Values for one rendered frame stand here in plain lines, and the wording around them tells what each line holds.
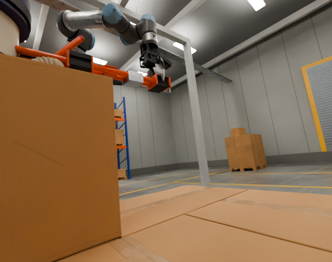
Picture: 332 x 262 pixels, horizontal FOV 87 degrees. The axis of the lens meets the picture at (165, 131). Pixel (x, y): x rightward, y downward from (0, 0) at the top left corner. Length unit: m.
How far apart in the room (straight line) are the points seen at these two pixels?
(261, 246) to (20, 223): 0.42
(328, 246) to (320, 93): 9.02
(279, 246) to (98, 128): 0.43
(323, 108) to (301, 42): 3.05
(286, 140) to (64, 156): 9.34
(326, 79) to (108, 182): 9.30
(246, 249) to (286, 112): 9.29
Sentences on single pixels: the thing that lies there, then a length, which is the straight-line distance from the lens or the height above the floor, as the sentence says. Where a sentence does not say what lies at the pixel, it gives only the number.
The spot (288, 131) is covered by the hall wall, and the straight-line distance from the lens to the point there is 9.50.
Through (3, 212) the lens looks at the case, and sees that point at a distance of 0.43.
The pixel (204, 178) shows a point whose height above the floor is 0.31.
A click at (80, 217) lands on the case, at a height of 0.61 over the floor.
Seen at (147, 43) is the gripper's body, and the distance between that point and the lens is 0.93.
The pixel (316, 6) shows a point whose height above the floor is 5.94.
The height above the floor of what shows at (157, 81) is 1.06.
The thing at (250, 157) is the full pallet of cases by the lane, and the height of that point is 0.49.
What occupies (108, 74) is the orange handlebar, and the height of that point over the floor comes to 1.06.
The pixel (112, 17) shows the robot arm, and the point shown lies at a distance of 0.93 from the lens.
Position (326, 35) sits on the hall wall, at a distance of 10.19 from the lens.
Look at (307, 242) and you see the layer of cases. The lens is 0.43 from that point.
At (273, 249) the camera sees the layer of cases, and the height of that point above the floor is 0.54.
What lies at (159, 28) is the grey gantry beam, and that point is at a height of 3.11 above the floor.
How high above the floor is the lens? 0.71
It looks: 9 degrees up
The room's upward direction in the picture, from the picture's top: 6 degrees counter-clockwise
